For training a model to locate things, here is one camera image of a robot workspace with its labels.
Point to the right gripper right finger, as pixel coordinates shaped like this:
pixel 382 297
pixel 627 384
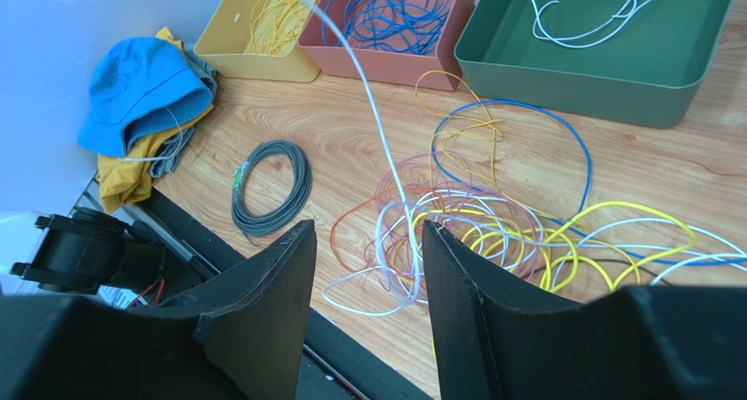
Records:
pixel 497 336

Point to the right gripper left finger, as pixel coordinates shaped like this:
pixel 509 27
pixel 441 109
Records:
pixel 237 336

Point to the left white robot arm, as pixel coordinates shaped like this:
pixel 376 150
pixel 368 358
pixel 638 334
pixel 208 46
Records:
pixel 82 253

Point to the yellow cloth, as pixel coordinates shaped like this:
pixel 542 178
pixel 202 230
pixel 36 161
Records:
pixel 129 179

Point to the blue bucket hat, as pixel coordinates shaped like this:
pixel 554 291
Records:
pixel 142 86

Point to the yellow plastic bin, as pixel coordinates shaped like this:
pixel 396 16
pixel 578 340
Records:
pixel 258 40

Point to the red plastic bin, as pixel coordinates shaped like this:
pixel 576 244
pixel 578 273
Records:
pixel 408 42

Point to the green plastic bin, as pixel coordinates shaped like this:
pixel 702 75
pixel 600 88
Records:
pixel 632 61

